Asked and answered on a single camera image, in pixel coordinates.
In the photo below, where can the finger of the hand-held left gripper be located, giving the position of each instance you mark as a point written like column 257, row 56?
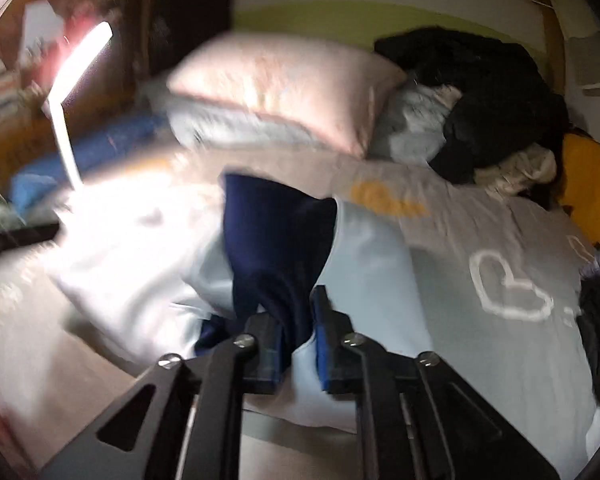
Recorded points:
column 20, row 240

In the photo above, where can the yellow cushion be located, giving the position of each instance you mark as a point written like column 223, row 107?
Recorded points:
column 590, row 180

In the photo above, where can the black cushion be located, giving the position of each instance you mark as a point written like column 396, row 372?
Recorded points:
column 190, row 20

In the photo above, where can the light blue quilt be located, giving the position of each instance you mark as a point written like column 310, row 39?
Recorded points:
column 410, row 125

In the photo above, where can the pink printed pillow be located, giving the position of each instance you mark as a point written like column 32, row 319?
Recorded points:
column 280, row 85

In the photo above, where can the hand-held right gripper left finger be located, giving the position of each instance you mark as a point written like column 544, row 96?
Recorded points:
column 265, row 360

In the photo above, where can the black jacket pile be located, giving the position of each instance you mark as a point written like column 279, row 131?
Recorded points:
column 480, row 85

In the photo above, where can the blue pillow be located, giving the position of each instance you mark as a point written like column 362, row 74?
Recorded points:
column 95, row 150

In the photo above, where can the white and navy varsity jacket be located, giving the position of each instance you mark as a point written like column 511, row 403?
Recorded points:
column 370, row 285

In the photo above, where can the white desk lamp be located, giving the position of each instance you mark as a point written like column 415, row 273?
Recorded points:
column 82, row 55

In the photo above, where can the cluttered wooden shelf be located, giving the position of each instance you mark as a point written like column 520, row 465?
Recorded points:
column 10, row 85

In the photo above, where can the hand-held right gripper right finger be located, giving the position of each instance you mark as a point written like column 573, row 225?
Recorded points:
column 325, row 350

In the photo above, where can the cream cloth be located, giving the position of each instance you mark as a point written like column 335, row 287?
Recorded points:
column 520, row 170

